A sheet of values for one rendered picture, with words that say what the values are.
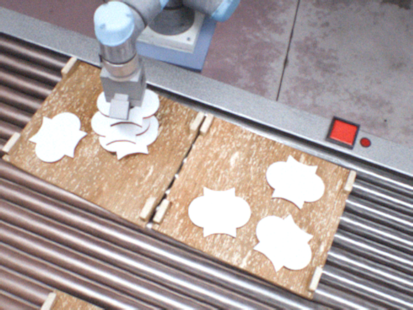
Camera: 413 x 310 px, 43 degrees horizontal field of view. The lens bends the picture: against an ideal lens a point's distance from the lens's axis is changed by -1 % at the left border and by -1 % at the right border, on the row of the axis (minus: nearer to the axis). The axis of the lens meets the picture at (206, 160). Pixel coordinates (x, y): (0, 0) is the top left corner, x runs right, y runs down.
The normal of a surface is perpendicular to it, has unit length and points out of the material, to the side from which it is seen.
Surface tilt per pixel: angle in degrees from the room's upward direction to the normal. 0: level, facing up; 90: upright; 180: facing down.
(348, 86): 0
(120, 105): 27
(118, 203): 0
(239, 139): 0
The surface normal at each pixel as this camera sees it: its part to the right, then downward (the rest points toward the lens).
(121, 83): -0.15, 0.88
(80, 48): 0.04, -0.44
